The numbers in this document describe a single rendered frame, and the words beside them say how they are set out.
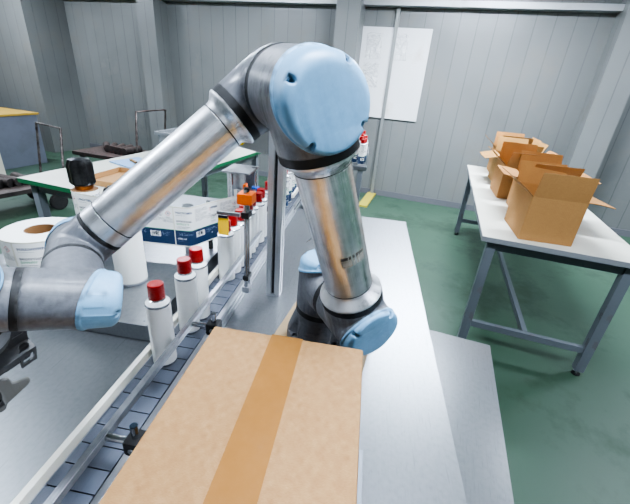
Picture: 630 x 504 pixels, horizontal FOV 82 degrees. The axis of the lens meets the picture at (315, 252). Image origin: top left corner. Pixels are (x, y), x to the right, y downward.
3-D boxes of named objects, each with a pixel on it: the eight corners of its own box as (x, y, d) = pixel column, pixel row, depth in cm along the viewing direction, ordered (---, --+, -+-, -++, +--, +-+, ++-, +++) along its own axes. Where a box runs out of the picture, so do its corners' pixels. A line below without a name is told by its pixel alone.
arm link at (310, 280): (330, 284, 92) (337, 237, 86) (359, 315, 82) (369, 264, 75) (287, 293, 87) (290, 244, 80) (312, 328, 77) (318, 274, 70)
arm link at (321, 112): (364, 300, 82) (309, 29, 50) (406, 343, 71) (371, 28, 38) (318, 326, 79) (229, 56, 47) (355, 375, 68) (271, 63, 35)
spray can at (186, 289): (185, 321, 96) (178, 252, 87) (203, 324, 96) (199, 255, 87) (175, 333, 91) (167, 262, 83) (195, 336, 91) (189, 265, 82)
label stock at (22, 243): (1, 292, 102) (-15, 245, 95) (22, 260, 118) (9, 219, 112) (84, 282, 109) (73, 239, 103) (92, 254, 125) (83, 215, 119)
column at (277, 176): (269, 288, 123) (274, 70, 94) (282, 290, 123) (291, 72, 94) (265, 295, 119) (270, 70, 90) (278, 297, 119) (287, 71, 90)
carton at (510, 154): (476, 184, 308) (489, 139, 291) (534, 192, 298) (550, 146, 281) (483, 198, 269) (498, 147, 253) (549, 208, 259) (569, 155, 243)
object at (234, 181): (234, 221, 162) (233, 164, 151) (262, 224, 161) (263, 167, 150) (222, 232, 150) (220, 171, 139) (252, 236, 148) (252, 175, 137)
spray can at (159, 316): (160, 350, 86) (150, 275, 77) (181, 353, 85) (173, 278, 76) (148, 365, 81) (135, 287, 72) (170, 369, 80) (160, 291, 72)
